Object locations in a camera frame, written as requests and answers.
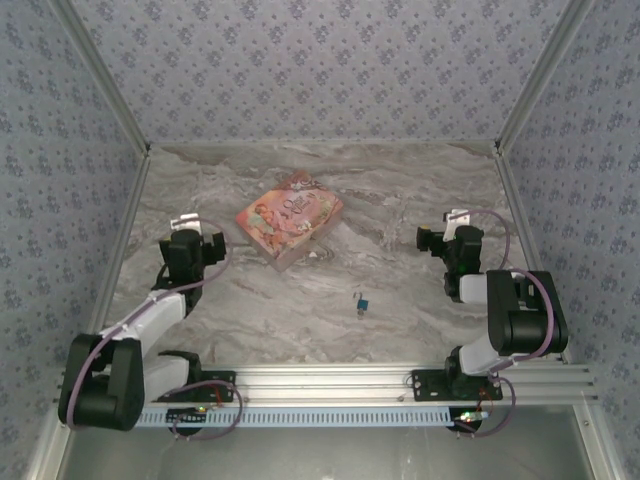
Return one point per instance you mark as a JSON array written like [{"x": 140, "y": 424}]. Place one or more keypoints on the pink printed gift box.
[{"x": 285, "y": 220}]

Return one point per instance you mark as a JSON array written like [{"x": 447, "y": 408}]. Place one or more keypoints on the small blue padlock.
[{"x": 362, "y": 303}]

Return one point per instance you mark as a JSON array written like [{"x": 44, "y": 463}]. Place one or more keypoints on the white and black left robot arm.
[{"x": 150, "y": 312}]

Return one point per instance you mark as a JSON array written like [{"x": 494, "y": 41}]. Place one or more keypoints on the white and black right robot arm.
[{"x": 525, "y": 310}]

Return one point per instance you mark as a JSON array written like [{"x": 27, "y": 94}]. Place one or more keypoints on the small controller board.
[
  {"x": 187, "y": 420},
  {"x": 470, "y": 416}
]

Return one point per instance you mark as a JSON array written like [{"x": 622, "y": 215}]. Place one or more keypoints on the grey metal panel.
[{"x": 320, "y": 455}]

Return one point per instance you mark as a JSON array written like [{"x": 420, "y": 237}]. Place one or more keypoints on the aluminium table edge rail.
[{"x": 124, "y": 225}]

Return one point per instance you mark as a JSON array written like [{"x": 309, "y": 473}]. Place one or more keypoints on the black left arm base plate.
[{"x": 215, "y": 376}]

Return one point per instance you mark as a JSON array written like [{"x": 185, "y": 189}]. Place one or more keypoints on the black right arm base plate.
[{"x": 425, "y": 385}]

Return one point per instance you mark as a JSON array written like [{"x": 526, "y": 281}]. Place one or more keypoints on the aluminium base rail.
[{"x": 320, "y": 385}]

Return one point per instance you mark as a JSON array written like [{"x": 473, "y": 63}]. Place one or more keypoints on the aluminium frame post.
[
  {"x": 542, "y": 75},
  {"x": 104, "y": 75}
]

